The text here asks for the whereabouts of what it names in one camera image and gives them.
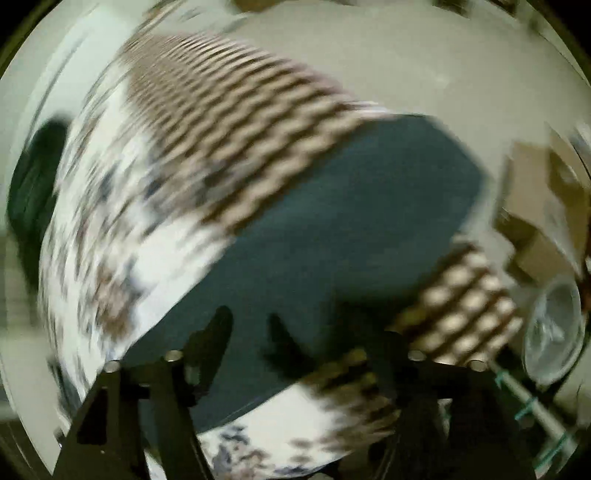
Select brown checked floral blanket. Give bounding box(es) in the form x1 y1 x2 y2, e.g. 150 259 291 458
39 31 527 479

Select dark teal pants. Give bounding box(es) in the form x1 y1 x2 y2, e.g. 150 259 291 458
124 113 491 435

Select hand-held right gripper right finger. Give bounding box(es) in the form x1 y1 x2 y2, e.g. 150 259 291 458
336 300 537 480

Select dark green cloth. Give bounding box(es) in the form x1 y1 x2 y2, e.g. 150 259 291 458
6 117 71 278

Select brown cardboard box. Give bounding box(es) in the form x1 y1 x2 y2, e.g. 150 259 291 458
493 137 591 288

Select clear plastic container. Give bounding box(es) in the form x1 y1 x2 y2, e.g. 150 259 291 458
521 274 585 387

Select white rod with teal marks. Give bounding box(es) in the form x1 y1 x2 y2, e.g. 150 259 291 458
488 360 581 463

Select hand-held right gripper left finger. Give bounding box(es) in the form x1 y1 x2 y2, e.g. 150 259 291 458
53 305 234 480

